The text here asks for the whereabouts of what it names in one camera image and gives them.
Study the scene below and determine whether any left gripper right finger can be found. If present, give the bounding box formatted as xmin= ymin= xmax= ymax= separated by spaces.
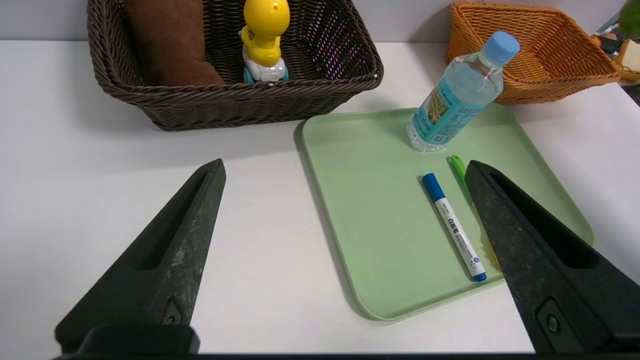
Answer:
xmin=465 ymin=159 xmax=640 ymax=353

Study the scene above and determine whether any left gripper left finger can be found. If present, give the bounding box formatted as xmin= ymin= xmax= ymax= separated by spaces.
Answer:
xmin=55 ymin=159 xmax=227 ymax=355

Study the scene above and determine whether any clear water bottle blue cap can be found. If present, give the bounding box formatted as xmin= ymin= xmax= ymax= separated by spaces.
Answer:
xmin=406 ymin=31 xmax=521 ymax=153

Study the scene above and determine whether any brown towel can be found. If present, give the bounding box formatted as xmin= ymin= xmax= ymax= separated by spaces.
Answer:
xmin=124 ymin=0 xmax=226 ymax=87

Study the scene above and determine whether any yellow duck toy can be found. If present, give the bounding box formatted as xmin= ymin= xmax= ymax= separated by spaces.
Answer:
xmin=239 ymin=0 xmax=292 ymax=85

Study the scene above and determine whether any dark brown wicker basket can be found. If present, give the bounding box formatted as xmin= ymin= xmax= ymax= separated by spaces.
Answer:
xmin=86 ymin=0 xmax=385 ymax=132

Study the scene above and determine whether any orange wicker basket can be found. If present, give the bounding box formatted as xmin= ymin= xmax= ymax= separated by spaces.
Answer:
xmin=445 ymin=1 xmax=622 ymax=105

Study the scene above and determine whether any blue white whiteboard marker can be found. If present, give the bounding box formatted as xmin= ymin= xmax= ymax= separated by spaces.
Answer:
xmin=421 ymin=173 xmax=488 ymax=283

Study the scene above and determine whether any light green plastic tray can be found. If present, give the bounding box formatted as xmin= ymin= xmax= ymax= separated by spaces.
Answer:
xmin=300 ymin=102 xmax=595 ymax=322

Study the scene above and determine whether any yellow pasta spoon green handle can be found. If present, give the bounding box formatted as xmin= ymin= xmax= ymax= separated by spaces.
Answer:
xmin=450 ymin=154 xmax=501 ymax=271

